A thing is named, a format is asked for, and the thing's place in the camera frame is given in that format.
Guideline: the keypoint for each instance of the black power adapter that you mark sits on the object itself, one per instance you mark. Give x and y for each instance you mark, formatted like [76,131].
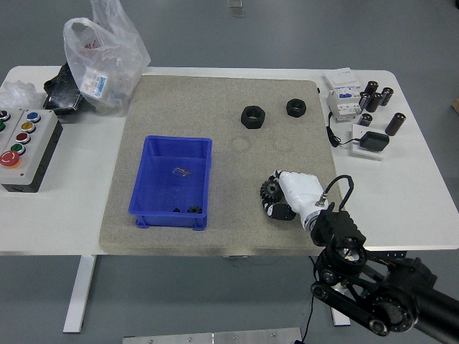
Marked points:
[374,140]

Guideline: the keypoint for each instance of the silver metal plate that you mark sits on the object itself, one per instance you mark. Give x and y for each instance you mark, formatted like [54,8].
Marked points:
[211,337]

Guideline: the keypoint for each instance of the black cylindrical capacitor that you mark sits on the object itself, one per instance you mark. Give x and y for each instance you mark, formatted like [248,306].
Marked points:
[363,101]
[395,124]
[374,102]
[365,120]
[372,87]
[386,96]

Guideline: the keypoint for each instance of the large black hex nut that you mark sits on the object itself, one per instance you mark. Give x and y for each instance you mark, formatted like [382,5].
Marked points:
[252,120]

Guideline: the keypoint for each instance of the grey-brown mat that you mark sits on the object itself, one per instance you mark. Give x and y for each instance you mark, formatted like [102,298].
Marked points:
[229,229]

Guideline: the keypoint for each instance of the small black gear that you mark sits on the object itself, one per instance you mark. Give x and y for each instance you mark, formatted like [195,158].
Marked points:
[193,209]

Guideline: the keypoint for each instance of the white table leg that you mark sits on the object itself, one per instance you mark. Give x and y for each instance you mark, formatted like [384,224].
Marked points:
[80,294]
[340,321]

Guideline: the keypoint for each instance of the black flat case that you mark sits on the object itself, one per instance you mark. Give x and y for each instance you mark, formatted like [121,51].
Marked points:
[61,95]

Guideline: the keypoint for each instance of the white circuit breaker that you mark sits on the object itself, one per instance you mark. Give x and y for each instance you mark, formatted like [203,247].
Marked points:
[342,107]

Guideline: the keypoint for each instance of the blue plastic box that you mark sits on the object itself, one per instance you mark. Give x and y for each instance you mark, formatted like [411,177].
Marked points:
[168,188]

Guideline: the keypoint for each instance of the small bag of screws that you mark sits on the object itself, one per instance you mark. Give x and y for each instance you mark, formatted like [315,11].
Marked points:
[181,171]

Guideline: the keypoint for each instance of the floor outlet cover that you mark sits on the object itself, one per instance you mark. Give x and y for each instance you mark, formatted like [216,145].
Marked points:
[237,13]

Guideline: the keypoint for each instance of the white square block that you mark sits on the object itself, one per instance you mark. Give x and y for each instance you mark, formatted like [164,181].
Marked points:
[362,152]

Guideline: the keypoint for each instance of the white switch panel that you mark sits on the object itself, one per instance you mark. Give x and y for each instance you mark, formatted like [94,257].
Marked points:
[340,78]

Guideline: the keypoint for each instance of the brown cardboard box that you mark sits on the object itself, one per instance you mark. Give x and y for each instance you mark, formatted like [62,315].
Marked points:
[455,104]

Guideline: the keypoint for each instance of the crumpled clear plastic wrap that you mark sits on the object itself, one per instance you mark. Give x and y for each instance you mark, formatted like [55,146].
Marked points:
[16,91]

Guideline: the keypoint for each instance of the translucent plastic bag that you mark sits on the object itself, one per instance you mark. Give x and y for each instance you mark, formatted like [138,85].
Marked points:
[107,53]

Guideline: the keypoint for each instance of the large black gear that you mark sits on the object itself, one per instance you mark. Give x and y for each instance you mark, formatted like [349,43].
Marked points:
[268,189]

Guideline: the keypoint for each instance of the grey five-button control box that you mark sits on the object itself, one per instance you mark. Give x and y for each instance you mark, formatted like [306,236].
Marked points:
[32,157]

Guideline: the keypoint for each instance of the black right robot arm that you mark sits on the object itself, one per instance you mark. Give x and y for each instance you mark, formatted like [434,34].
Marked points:
[337,225]

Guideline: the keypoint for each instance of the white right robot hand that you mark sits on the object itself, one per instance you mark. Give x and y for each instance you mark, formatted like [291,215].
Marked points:
[301,188]

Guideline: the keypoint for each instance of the white blue-labelled small box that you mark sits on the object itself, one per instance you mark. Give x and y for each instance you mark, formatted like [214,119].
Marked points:
[95,82]

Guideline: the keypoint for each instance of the small black hex nut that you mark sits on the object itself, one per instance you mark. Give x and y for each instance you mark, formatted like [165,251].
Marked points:
[296,109]

